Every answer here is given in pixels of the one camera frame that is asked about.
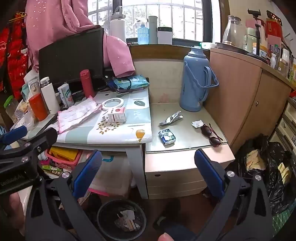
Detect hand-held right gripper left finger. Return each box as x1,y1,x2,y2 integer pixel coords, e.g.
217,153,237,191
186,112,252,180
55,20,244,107
25,150,104,241

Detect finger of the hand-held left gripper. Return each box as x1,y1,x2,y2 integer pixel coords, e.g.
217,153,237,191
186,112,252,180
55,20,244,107
0,127,58,172
0,126,31,158

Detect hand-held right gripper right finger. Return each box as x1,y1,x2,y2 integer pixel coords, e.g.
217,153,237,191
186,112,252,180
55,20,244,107
194,149,275,241

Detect red frame sunglasses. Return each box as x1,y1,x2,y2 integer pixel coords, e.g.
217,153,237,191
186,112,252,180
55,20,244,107
200,123,224,147

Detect blue white tissue packet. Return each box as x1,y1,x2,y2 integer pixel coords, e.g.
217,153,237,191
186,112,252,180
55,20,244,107
158,128,177,146

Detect black trash bin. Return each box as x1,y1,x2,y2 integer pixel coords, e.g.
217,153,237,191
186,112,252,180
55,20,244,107
97,199,147,240

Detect black comb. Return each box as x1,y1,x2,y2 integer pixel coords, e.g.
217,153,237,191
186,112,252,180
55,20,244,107
37,113,59,137

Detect pink plastic basket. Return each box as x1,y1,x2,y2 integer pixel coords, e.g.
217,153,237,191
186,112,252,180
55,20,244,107
46,148,82,172

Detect white plastic bag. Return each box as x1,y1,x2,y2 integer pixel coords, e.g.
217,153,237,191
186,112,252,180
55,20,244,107
88,153,134,197

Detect clear container green lid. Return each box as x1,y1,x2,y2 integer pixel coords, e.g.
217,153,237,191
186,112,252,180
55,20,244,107
3,95,19,123

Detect orange bottle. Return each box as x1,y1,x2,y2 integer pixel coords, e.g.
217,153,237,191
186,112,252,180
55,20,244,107
28,93,50,122

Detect low beige drawer cabinet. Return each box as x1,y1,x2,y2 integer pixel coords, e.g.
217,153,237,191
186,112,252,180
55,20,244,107
144,102,236,200

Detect pink edged white cloth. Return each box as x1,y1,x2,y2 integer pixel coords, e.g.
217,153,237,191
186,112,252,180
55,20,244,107
57,96,103,135

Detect table with patterned tablecloth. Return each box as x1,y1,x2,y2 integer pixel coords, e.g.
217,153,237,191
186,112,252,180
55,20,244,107
35,87,153,200

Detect small white red box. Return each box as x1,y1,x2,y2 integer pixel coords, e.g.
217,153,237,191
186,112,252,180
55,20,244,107
107,107,127,123

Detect black garbage bag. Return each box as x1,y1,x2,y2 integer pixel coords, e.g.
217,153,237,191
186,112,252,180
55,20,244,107
231,133,296,216

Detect silver foil wrapper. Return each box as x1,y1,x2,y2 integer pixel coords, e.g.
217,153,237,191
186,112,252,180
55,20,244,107
158,111,184,127

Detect red bottle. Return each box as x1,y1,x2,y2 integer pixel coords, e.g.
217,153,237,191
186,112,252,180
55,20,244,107
80,69,96,99

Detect white tape roll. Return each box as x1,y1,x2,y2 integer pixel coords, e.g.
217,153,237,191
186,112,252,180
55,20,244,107
102,97,125,110

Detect red garment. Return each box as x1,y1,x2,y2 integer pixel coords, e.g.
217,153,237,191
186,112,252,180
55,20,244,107
0,13,29,100

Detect black monitor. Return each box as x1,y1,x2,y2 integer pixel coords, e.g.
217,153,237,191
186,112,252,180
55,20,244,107
38,25,105,87

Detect wooden cabinet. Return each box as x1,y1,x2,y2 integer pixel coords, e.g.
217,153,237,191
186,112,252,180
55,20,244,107
203,45,293,153

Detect green quilted cloth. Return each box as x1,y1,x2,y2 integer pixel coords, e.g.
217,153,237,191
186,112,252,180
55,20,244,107
272,209,296,239

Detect plastic drawer unit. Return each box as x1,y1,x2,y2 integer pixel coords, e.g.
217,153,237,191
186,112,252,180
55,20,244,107
269,97,296,151

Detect light blue thermos jug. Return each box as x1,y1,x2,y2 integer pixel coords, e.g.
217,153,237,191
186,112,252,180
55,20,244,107
180,45,219,112

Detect blue wet wipes pack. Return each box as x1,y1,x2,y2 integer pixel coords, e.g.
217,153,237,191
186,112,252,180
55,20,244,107
113,75,150,91

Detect pink garment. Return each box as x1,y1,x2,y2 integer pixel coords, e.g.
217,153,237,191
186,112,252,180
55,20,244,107
24,0,136,78

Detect white insulated flask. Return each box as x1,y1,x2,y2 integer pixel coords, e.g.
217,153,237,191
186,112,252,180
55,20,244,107
109,6,127,43

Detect black phone tripod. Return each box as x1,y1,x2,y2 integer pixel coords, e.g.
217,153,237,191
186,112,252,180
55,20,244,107
247,8,267,62

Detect white canister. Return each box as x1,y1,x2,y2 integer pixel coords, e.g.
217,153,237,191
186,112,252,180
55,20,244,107
158,27,173,45

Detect glass jar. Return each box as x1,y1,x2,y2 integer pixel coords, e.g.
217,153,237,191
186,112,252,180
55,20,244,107
222,15,247,45

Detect white tall tumbler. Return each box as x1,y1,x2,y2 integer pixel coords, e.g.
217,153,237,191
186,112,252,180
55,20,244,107
148,16,159,44

